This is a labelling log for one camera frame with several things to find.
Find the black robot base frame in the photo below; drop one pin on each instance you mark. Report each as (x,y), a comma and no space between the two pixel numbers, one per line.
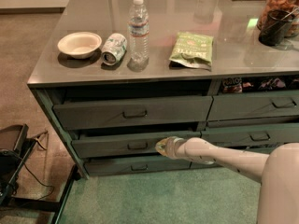
(15,149)

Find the snack bags in drawer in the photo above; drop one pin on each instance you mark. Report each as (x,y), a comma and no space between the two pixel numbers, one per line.
(250,84)

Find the green chip bag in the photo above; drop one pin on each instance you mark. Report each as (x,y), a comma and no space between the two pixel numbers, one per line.
(193,50)

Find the glass jar of snacks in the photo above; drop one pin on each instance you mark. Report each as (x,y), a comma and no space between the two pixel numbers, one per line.
(291,6)

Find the white paper bowl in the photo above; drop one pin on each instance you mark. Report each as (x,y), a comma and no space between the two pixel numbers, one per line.
(79,45)

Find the green white soda can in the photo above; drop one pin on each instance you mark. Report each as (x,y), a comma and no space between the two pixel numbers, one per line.
(114,49)

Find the green cabinet with grey top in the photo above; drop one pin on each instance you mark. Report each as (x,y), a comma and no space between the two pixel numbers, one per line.
(237,52)

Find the black mesh cup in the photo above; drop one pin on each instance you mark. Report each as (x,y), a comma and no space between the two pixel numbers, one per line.
(277,24)

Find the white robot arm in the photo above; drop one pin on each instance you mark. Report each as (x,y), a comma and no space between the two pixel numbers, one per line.
(277,172)

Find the clear plastic water bottle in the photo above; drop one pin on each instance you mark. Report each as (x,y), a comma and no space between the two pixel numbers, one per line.
(139,29)

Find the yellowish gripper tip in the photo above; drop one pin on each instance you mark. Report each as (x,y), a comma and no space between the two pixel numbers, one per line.
(180,148)

